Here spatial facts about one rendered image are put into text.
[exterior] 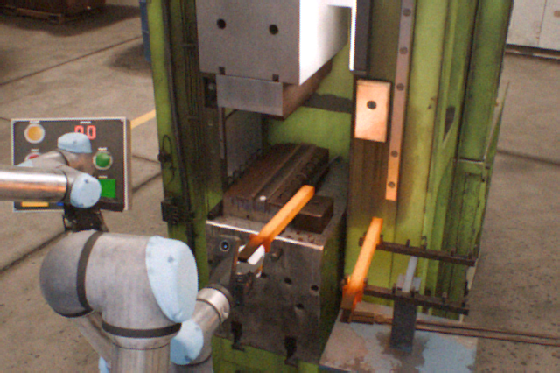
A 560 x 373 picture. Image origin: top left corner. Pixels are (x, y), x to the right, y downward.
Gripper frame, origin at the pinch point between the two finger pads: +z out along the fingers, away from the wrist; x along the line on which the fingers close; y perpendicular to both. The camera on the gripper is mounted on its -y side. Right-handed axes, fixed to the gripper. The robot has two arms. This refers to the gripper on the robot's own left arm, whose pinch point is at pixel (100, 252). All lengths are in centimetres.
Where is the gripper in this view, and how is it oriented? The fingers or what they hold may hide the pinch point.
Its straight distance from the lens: 185.5
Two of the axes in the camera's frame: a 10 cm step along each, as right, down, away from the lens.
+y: -7.1, 3.3, -6.2
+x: 7.0, 3.3, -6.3
